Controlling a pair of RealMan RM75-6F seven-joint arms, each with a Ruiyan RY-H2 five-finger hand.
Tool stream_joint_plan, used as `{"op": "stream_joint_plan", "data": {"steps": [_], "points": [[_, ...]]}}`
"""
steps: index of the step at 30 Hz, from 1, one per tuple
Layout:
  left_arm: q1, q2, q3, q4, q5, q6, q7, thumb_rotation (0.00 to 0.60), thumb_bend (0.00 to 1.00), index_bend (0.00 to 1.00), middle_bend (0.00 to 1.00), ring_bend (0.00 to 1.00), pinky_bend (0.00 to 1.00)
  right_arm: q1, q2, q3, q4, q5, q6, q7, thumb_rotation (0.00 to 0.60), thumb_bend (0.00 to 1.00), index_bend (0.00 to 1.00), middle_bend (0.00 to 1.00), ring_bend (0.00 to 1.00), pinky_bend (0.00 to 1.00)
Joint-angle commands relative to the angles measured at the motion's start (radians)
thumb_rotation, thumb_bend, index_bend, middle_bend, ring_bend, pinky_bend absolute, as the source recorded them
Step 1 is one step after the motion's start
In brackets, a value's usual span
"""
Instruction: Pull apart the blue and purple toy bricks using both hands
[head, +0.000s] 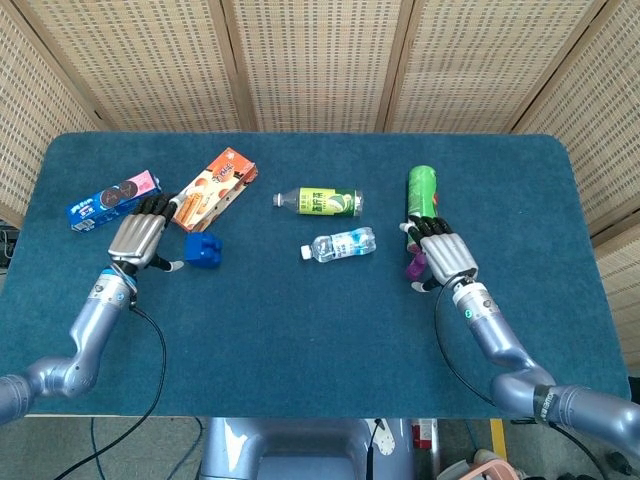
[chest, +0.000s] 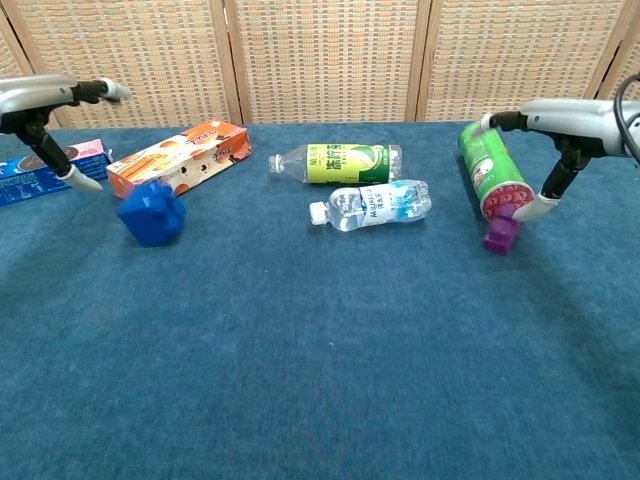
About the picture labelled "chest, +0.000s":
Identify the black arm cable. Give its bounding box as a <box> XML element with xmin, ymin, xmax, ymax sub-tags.
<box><xmin>613</xmin><ymin>72</ymin><xmax>640</xmax><ymax>167</ymax></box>

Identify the green label tea bottle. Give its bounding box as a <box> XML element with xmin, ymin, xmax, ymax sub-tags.
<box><xmin>268</xmin><ymin>142</ymin><xmax>404</xmax><ymax>186</ymax></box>

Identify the blue plastic toy block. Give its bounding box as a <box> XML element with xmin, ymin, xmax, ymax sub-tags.
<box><xmin>116</xmin><ymin>180</ymin><xmax>188</xmax><ymax>249</ymax></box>

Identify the blue cookie box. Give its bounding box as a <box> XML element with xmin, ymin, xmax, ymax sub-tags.
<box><xmin>0</xmin><ymin>138</ymin><xmax>114</xmax><ymax>208</ymax></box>

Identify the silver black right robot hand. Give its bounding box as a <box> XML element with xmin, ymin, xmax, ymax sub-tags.
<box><xmin>478</xmin><ymin>97</ymin><xmax>640</xmax><ymax>223</ymax></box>

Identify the orange wafer box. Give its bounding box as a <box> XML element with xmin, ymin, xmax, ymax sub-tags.
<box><xmin>106</xmin><ymin>117</ymin><xmax>253</xmax><ymax>200</ymax></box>

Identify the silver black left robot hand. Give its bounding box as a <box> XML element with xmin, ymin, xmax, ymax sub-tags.
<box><xmin>0</xmin><ymin>73</ymin><xmax>132</xmax><ymax>194</ymax></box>

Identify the blue felt table mat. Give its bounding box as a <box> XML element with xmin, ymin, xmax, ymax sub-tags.
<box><xmin>0</xmin><ymin>121</ymin><xmax>640</xmax><ymax>480</ymax></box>

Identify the clear water bottle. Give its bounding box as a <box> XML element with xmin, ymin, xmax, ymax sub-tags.
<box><xmin>308</xmin><ymin>178</ymin><xmax>432</xmax><ymax>233</ymax></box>

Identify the green chips can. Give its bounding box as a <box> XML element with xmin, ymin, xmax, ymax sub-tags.
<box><xmin>457</xmin><ymin>119</ymin><xmax>536</xmax><ymax>222</ymax></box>

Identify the woven bamboo screen panel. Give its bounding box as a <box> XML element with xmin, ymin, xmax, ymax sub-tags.
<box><xmin>597</xmin><ymin>14</ymin><xmax>640</xmax><ymax>104</ymax></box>
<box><xmin>417</xmin><ymin>0</ymin><xmax>632</xmax><ymax>123</ymax></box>
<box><xmin>0</xmin><ymin>9</ymin><xmax>36</xmax><ymax>81</ymax></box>
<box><xmin>222</xmin><ymin>0</ymin><xmax>432</xmax><ymax>125</ymax></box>
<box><xmin>2</xmin><ymin>0</ymin><xmax>245</xmax><ymax>129</ymax></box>

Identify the purple small block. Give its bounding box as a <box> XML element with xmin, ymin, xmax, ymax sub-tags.
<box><xmin>482</xmin><ymin>211</ymin><xmax>522</xmax><ymax>257</ymax></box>

